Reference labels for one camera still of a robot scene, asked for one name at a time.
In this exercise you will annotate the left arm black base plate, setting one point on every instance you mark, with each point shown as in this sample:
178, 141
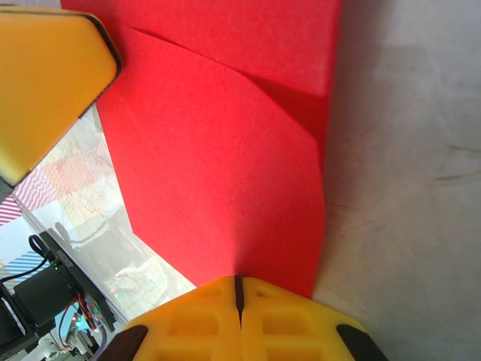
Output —
90, 297

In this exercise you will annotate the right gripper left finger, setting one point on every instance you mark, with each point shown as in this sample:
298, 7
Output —
195, 331

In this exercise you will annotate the long aluminium mounting rail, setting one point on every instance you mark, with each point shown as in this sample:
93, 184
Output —
124, 297

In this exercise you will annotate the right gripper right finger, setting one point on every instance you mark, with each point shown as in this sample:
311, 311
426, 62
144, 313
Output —
293, 331

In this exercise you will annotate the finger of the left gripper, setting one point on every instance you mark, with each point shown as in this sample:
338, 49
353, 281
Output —
49, 94

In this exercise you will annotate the red cloth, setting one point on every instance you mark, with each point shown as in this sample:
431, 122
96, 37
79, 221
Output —
225, 169

